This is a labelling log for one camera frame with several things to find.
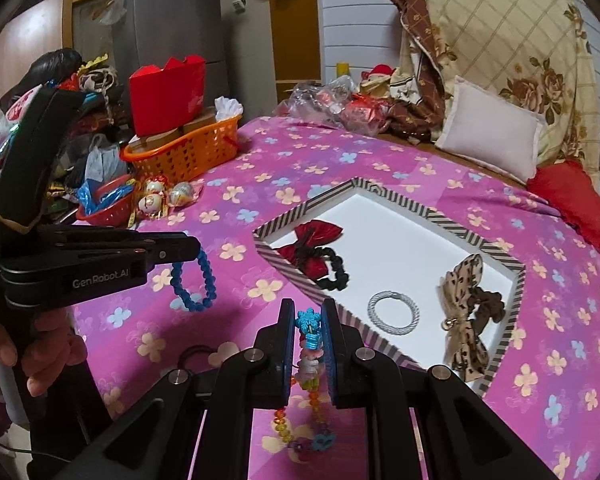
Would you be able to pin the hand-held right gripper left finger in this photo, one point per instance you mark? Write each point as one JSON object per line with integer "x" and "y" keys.
{"x": 286, "y": 360}

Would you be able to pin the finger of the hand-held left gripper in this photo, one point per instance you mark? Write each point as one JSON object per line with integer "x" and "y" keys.
{"x": 175, "y": 250}

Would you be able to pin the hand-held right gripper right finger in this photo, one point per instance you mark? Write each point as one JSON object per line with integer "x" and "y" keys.
{"x": 330, "y": 355}

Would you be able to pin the striped shallow box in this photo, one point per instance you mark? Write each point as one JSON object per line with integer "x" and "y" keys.
{"x": 405, "y": 240}

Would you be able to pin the person's left hand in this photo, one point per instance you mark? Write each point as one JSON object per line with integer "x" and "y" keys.
{"x": 50, "y": 355}

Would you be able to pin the wrapped candy balls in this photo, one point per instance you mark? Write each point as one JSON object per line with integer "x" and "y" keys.
{"x": 151, "y": 205}

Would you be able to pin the small white round figurine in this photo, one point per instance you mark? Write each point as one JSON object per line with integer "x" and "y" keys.
{"x": 156, "y": 187}

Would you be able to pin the small red plastic basket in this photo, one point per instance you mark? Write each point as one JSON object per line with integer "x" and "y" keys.
{"x": 110, "y": 216}

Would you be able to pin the blue foil wrappers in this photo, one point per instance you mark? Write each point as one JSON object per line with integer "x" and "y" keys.
{"x": 92, "y": 197}

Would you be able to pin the orange plastic basket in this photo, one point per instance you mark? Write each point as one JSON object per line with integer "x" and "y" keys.
{"x": 195, "y": 155}

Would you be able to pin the brown cardboard box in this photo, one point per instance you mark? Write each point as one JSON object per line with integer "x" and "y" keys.
{"x": 200, "y": 119}
{"x": 164, "y": 137}

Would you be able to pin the white plastic bag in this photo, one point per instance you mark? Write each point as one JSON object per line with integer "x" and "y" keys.
{"x": 102, "y": 160}

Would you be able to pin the pink floral blanket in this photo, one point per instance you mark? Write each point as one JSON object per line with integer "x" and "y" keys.
{"x": 280, "y": 160}

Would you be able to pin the white crumpled tissue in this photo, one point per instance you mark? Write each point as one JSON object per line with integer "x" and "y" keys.
{"x": 229, "y": 107}

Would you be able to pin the red paper box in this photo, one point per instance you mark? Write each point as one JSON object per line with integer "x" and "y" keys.
{"x": 165, "y": 95}

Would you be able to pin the pile of colourful bags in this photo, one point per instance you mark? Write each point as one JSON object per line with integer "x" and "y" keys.
{"x": 97, "y": 115}

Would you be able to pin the black plastic bag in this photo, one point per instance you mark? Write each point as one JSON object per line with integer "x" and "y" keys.
{"x": 55, "y": 67}

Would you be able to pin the clear plastic bag pile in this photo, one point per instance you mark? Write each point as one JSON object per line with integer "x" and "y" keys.
{"x": 330, "y": 102}

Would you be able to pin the grey refrigerator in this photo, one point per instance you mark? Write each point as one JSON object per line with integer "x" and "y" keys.
{"x": 170, "y": 20}

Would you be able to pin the small yellow box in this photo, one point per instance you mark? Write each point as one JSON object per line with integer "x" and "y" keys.
{"x": 342, "y": 71}

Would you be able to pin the wooden door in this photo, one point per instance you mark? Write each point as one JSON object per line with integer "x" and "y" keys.
{"x": 300, "y": 35}

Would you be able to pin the wooden wardrobe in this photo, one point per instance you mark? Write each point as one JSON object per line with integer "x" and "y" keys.
{"x": 30, "y": 20}

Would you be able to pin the red hat doll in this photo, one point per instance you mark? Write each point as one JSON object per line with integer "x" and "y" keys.
{"x": 377, "y": 77}

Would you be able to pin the white pillow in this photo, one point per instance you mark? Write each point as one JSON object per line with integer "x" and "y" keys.
{"x": 490, "y": 130}

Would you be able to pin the red ruffled cushion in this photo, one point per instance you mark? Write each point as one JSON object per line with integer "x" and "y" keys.
{"x": 570, "y": 195}

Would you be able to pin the brown patterned quilt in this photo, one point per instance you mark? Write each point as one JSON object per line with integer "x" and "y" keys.
{"x": 420, "y": 60}

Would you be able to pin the cream floral quilt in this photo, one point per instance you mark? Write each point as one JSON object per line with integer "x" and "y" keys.
{"x": 505, "y": 20}

